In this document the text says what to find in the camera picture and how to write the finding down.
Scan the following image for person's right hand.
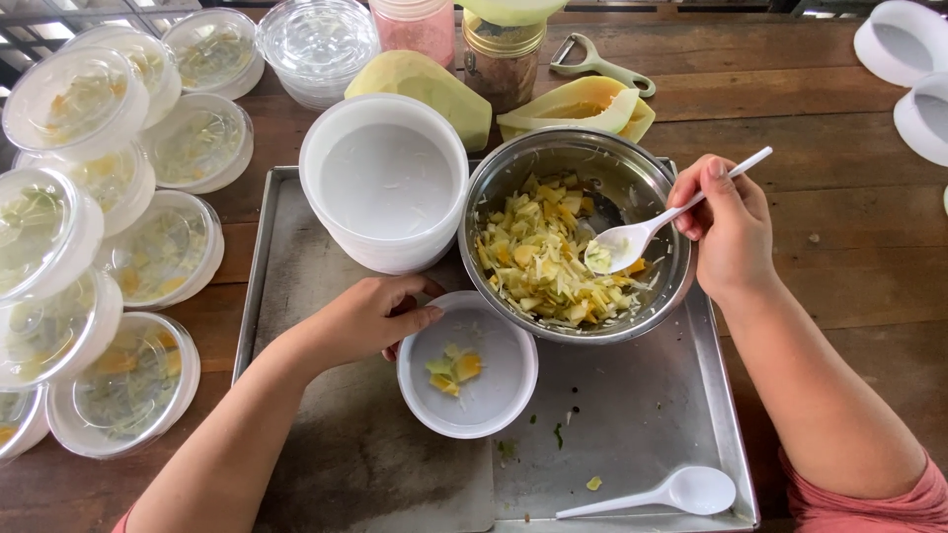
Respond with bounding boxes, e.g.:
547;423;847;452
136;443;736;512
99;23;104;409
665;153;780;302

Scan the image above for person's left hand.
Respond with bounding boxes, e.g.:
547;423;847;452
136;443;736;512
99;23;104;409
295;274;447;373

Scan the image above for white plastic spoon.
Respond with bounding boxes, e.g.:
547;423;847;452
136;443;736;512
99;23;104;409
555;465;738;521
584;146;774;276

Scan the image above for small white plastic bowl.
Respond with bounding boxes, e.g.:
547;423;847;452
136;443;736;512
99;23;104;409
396;290;539;441

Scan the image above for fruit pieces in small bowl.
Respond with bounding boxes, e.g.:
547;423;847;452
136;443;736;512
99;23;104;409
424;343;484;398

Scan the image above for stainless steel mixing bowl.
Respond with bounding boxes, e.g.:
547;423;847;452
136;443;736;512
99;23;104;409
457;126;697;346

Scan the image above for stack of empty white bowls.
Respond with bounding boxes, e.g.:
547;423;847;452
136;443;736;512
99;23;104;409
298;93;471;276

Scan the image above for small peeled papaya wedge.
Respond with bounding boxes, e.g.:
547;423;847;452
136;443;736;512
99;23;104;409
617;96;657;145

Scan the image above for shredded papaya fruit salad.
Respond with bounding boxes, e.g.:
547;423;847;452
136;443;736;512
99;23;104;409
474;172;656;330

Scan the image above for metal baking tray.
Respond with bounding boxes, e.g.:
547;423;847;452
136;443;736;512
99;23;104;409
233;157;761;533

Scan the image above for group of lidded salad bowls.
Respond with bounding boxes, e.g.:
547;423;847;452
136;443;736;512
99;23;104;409
0;7;266;467

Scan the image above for peeled papaya half orange flesh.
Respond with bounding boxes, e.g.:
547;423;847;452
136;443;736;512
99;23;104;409
496;76;641;143

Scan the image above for pale green vegetable peeler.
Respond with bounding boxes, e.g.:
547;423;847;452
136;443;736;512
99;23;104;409
549;33;657;99

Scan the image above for white round plastic bowl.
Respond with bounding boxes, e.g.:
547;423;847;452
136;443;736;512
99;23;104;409
892;72;948;168
853;0;948;88

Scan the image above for peeled green papaya piece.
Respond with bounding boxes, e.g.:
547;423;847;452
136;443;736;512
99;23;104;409
344;49;493;154

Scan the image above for stack of clear plastic lids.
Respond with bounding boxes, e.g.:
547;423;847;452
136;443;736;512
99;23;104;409
256;0;381;112

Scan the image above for brown jar with gold lid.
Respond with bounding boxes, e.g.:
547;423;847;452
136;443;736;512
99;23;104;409
461;9;548;115

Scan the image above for jar of pink powder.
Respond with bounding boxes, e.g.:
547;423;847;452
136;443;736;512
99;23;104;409
368;0;457;71

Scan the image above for pale green plastic bowl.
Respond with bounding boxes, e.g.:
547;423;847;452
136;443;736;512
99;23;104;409
453;0;571;28

